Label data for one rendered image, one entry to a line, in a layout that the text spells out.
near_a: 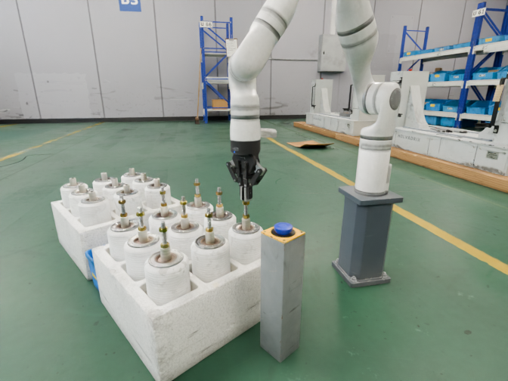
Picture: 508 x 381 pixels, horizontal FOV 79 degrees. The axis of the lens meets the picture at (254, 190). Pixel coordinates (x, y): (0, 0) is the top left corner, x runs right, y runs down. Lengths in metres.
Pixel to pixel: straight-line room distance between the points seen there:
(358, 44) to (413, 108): 2.62
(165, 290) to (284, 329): 0.28
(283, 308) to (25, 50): 7.37
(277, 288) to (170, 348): 0.26
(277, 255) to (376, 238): 0.46
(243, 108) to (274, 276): 0.38
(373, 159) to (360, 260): 0.32
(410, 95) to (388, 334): 2.84
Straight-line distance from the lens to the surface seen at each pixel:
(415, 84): 3.57
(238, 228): 0.83
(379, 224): 1.03
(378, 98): 0.95
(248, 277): 0.80
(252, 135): 0.73
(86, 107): 7.40
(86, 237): 1.14
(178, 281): 0.71
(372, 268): 1.10
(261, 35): 0.74
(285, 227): 0.66
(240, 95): 0.73
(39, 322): 1.09
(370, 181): 0.99
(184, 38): 7.19
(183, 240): 0.83
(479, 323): 1.11
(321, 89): 5.36
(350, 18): 0.85
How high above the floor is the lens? 0.60
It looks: 18 degrees down
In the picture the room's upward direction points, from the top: straight up
